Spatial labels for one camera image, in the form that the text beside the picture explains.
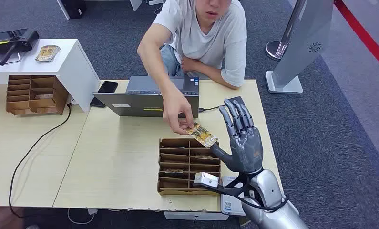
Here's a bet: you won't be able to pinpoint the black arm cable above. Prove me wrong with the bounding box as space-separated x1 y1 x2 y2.
208 186 290 212

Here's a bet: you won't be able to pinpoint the black box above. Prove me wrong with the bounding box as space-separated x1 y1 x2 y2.
61 0 87 20

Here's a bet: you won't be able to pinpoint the black smartphone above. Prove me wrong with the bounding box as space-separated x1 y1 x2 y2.
90 81 119 108

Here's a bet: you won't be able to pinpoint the reddish brown object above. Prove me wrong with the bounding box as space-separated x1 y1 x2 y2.
0 207 27 229

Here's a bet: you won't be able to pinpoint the grey kiosk stand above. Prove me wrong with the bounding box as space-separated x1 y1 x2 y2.
265 0 335 94

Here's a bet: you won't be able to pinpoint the stack of printed cards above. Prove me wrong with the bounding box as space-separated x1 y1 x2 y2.
35 44 61 62

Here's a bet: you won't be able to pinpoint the person's right hand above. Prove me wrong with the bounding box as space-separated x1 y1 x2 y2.
162 89 195 136

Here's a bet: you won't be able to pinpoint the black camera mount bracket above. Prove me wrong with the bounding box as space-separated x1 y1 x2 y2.
194 174 256 198

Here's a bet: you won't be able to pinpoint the flat cardboard slotted card tray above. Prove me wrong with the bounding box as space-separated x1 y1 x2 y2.
157 138 222 196

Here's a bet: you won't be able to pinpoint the white card reader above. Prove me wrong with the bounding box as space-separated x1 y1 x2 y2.
220 176 247 217

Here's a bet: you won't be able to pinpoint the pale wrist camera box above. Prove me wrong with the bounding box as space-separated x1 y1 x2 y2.
194 172 220 187

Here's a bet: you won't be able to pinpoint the chrome stanchion post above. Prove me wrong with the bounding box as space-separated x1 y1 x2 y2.
265 0 305 61

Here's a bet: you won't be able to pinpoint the black power cable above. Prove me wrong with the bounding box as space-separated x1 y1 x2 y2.
8 103 73 219

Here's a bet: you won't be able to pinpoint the white desk legs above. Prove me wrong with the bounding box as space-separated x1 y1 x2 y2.
56 0 143 21

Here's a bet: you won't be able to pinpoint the grey laptop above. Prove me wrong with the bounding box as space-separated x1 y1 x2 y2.
92 75 200 119

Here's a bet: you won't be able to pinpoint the white adapter with cable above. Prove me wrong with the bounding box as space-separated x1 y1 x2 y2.
67 208 98 226

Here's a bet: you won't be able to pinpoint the white shelf unit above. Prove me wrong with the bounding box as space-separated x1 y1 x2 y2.
0 38 101 113

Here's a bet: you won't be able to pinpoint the cardboard compartment organizer box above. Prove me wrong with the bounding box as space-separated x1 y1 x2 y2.
6 75 69 116

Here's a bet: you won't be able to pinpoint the person's left hand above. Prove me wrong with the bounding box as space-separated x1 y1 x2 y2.
180 56 199 73

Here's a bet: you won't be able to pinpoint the autumn forest print ID card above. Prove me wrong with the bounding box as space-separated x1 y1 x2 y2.
185 122 219 148

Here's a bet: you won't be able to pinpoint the black desktop device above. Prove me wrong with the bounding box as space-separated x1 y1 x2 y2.
0 28 40 67

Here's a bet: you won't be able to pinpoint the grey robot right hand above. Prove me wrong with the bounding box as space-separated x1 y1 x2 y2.
210 98 265 175

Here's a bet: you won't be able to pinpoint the person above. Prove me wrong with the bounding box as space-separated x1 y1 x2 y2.
137 0 247 136

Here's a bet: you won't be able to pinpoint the black USB hub with cable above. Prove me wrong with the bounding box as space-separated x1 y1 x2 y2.
198 96 245 113

